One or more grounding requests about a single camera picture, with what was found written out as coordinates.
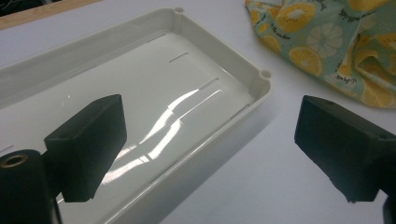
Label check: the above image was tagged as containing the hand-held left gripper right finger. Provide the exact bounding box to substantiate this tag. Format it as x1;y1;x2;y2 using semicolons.
293;94;396;203

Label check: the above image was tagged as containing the white plastic tray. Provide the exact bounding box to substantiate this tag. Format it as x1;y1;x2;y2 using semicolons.
0;7;275;224

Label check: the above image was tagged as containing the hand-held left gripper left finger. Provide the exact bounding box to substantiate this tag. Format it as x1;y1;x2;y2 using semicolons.
43;93;128;203

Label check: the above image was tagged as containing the citrus print cloth bag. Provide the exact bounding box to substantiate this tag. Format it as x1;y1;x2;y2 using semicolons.
244;0;396;109

